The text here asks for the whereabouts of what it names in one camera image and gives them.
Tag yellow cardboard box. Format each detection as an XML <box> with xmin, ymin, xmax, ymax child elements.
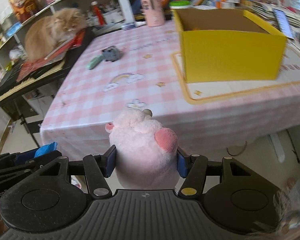
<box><xmin>173</xmin><ymin>8</ymin><xmax>287</xmax><ymax>83</ymax></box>

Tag red paper sheets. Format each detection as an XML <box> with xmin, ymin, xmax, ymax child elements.
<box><xmin>17</xmin><ymin>29</ymin><xmax>85</xmax><ymax>82</ymax></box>

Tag pink plush pig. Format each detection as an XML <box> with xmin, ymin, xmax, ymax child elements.
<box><xmin>105</xmin><ymin>108</ymin><xmax>179</xmax><ymax>190</ymax></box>

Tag white jar green lid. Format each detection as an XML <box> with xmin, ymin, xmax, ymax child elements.
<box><xmin>169</xmin><ymin>0</ymin><xmax>191</xmax><ymax>9</ymax></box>

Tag white orange-bordered desk mat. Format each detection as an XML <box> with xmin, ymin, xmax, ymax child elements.
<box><xmin>171</xmin><ymin>44</ymin><xmax>300</xmax><ymax>105</ymax></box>

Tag black Yamaha keyboard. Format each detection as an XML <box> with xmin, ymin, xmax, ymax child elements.
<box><xmin>0</xmin><ymin>27</ymin><xmax>95</xmax><ymax>107</ymax></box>

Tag grey toy car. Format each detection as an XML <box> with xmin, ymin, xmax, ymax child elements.
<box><xmin>101</xmin><ymin>46</ymin><xmax>122</xmax><ymax>62</ymax></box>

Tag white pen holder cup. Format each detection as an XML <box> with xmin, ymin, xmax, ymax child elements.
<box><xmin>103</xmin><ymin>8</ymin><xmax>125</xmax><ymax>24</ymax></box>

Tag pink checkered tablecloth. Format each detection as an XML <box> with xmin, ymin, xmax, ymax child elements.
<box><xmin>40</xmin><ymin>22</ymin><xmax>300</xmax><ymax>159</ymax></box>

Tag fortune god figure box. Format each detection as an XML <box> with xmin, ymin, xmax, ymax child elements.
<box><xmin>9</xmin><ymin>0</ymin><xmax>39</xmax><ymax>23</ymax></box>

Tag pink cylindrical humidifier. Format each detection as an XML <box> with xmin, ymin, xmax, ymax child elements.
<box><xmin>140</xmin><ymin>0</ymin><xmax>165</xmax><ymax>27</ymax></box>

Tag person's right hand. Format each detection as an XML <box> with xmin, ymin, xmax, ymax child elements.
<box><xmin>275</xmin><ymin>179</ymin><xmax>300</xmax><ymax>239</ymax></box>

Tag small spray bottle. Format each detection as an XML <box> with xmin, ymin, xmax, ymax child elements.
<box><xmin>121</xmin><ymin>21</ymin><xmax>146</xmax><ymax>30</ymax></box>

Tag smartphone with lit screen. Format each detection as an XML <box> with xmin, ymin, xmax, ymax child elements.
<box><xmin>273</xmin><ymin>9</ymin><xmax>294</xmax><ymax>40</ymax></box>

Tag red bottle white cap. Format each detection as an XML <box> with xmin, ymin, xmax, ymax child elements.
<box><xmin>91</xmin><ymin>1</ymin><xmax>106</xmax><ymax>26</ymax></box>

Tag orange fluffy cat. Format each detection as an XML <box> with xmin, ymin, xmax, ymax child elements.
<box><xmin>24</xmin><ymin>8</ymin><xmax>88</xmax><ymax>62</ymax></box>

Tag stack of papers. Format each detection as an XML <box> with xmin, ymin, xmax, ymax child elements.
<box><xmin>252</xmin><ymin>2</ymin><xmax>300</xmax><ymax>50</ymax></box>

